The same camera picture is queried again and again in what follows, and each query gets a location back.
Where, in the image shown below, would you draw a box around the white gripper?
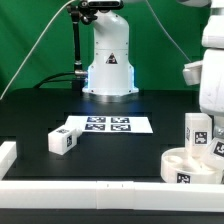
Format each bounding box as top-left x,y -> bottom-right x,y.
199,49 -> 224,138

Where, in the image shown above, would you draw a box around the white round stool seat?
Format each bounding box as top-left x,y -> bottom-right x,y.
160,147 -> 223,184

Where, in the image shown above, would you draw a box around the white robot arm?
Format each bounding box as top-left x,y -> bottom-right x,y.
83,0 -> 224,138

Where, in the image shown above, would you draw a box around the paper sheet with tags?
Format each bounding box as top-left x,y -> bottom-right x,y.
65,116 -> 153,134

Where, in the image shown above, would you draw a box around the white left barrier block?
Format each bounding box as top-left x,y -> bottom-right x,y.
0,141 -> 17,181

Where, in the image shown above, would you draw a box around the black camera on mount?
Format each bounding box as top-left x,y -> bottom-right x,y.
79,0 -> 123,10

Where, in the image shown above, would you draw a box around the black cables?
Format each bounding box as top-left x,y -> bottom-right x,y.
32,71 -> 77,90

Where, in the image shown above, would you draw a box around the white cable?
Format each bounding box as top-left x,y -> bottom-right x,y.
0,0 -> 76,101

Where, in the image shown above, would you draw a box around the white front barrier rail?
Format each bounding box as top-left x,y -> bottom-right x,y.
0,181 -> 224,212

